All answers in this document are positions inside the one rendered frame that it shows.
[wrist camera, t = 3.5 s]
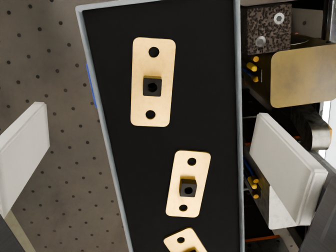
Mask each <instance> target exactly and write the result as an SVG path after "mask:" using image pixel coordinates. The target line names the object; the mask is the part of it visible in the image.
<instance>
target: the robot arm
mask: <svg viewBox="0 0 336 252"><path fill-rule="evenodd" d="M49 147H50V139H49V127H48V115H47V104H45V103H44V102H34V103H33V104H32V105H31V106H30V107H29V108H28V109H27V110H26V111H25V112H24V113H23V114H22V115H21V116H20V117H19V118H18V119H17V120H16V121H15V122H14V123H13V124H11V125H10V126H9V127H8V128H7V129H6V130H5V131H4V132H3V133H2V134H1V135H0V252H25V250H24V249H23V247H22V246H21V244H20V243H19V241H18V240H17V238H16V237H15V235H14V234H13V232H12V231H11V229H10V228H9V226H8V225H7V223H6V222H5V220H4V219H5V217H6V215H7V214H8V212H9V211H10V209H11V207H12V206H13V204H14V203H15V201H16V199H17V198H18V196H19V195H20V193H21V191H22V190H23V188H24V187H25V185H26V183H27V182H28V180H29V179H30V177H31V176H32V174H33V172H34V171H35V169H36V168H37V166H38V164H39V163H40V161H41V160H42V158H43V156H44V155H45V153H46V152H47V150H48V148H49ZM249 154H250V155H251V157H252V158H253V160H254V161H255V163H256V164H257V166H258V167H259V169H260V170H261V172H262V173H263V175H264V176H265V178H266V179H267V181H268V182H269V184H270V185H271V187H272V189H273V190H274V192H275V193H276V195H277V196H278V198H279V199H280V201H281V202H282V204H283V205H284V207H285V208H286V210H287V211H288V213H289V214H290V216H291V217H292V219H293V220H294V222H295V223H296V224H297V225H298V226H309V228H308V231H307V233H306V235H305V237H304V240H303V242H302V244H301V246H300V249H299V251H298V252H336V174H335V173H334V172H333V171H332V170H331V169H330V168H329V167H328V166H326V164H325V163H324V162H323V161H321V160H320V159H319V158H318V157H317V156H316V155H314V154H313V153H311V152H309V151H306V150H305V149H304V148H303V147H302V146H301V145H300V144H299V143H298V142H297V141H296V140H295V139H294V138H293V137H292V136H291V135H290V134H289V133H288V132H287V131H285V130H284V129H283V128H282V127H281V126H280V125H279V124H278V123H277V122H276V121H275V120H274V119H273V118H272V117H271V116H270V115H269V114H268V113H259V114H257V117H256V122H255V127H254V131H253V136H252V141H251V146H250V151H249Z"/></svg>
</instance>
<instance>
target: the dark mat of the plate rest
mask: <svg viewBox="0 0 336 252"><path fill-rule="evenodd" d="M82 13H83V18H84V22H85V27H86V32H87V36H88V41H89V46H90V50H91V55H92V60H93V64H94V69H95V74H96V78H97V83H98V88H99V92H100V97H101V102H102V106H103V111H104V116H105V121H106V125H107V130H108V135H109V139H110V144H111V149H112V153H113V158H114V163H115V167H116V172H117V177H118V181H119V186H120V191H121V195H122V200H123V205H124V209H125V214H126V219H127V223H128V228H129V233H130V237H131V242H132V247H133V251H134V252H170V250H169V249H168V247H167V246H166V245H165V243H164V238H165V237H166V236H168V235H170V234H173V233H175V232H177V231H179V230H181V229H184V228H186V227H191V228H193V230H194V232H195V233H196V235H197V236H198V238H199V240H200V241H201V243H202V244H203V246H204V247H205V249H206V251H207V252H240V222H239V185H238V148H237V111H236V74H235V37H234V0H159V1H151V2H143V3H135V4H128V5H120V6H112V7H104V8H96V9H88V10H83V11H82ZM138 37H142V38H156V39H170V40H173V41H174V43H175V58H174V70H173V82H172V93H171V105H170V117H169V124H168V125H167V126H141V125H134V124H132V122H131V99H132V66H133V42H134V40H135V39H136V38H138ZM177 150H192V151H203V152H208V153H209V154H210V162H209V167H208V172H207V176H206V181H205V186H204V191H203V195H202V200H201V205H200V209H199V214H198V216H196V217H184V216H170V215H167V214H166V206H167V200H168V194H169V188H170V181H171V175H172V169H173V163H174V156H175V152H176V151H177Z"/></svg>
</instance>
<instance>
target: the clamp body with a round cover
mask: <svg viewBox="0 0 336 252"><path fill-rule="evenodd" d="M241 73H242V74H243V79H244V84H245V85H249V86H250V87H251V88H252V89H253V90H254V91H255V92H257V93H258V94H259V95H260V96H261V97H262V98H263V99H265V100H266V101H267V102H268V103H269V104H270V105H272V106H273V107H274V108H283V107H290V106H298V105H306V104H313V103H321V102H328V101H333V100H334V99H336V43H334V42H331V41H330V40H327V41H326V40H322V39H318V38H314V37H310V36H306V35H302V34H298V32H291V37H290V49H289V50H285V51H277V52H269V53H261V54H254V55H247V54H245V53H243V52H242V51H241Z"/></svg>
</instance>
